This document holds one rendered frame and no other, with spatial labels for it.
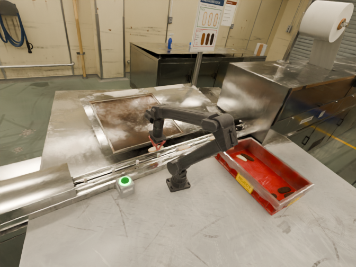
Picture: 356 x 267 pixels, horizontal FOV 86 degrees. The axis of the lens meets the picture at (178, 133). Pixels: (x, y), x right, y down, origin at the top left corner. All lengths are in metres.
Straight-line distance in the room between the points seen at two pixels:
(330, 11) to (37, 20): 4.12
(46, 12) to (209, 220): 4.19
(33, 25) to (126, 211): 3.94
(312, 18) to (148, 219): 1.89
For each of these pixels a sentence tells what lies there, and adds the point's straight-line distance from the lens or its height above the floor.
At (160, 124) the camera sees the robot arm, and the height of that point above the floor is 1.11.
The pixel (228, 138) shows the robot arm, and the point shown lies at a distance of 0.71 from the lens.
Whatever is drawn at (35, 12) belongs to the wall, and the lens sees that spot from 4.47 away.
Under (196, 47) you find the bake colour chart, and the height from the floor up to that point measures 1.31.
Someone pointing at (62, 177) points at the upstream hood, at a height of 0.92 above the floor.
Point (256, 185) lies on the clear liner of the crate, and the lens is 1.12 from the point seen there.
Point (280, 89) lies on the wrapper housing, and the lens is 1.44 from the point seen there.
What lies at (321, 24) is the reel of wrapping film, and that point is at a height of 1.66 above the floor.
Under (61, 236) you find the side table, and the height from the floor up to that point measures 0.82.
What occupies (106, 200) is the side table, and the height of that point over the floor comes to 0.82.
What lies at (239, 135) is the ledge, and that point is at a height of 0.86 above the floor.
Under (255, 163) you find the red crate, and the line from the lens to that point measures 1.41.
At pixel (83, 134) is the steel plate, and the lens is 1.44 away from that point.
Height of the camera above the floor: 1.65
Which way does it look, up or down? 34 degrees down
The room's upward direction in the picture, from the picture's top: 10 degrees clockwise
